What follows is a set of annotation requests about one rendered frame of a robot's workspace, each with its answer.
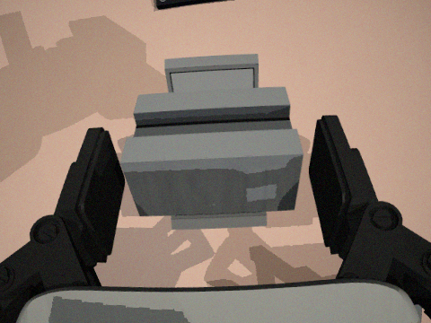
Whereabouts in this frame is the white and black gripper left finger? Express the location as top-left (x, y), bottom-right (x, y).
top-left (0, 127), bottom-right (125, 323)

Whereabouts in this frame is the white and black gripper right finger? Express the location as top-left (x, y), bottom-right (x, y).
top-left (309, 115), bottom-right (431, 319)

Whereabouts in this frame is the dark grey block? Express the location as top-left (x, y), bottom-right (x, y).
top-left (120, 87), bottom-right (303, 216)

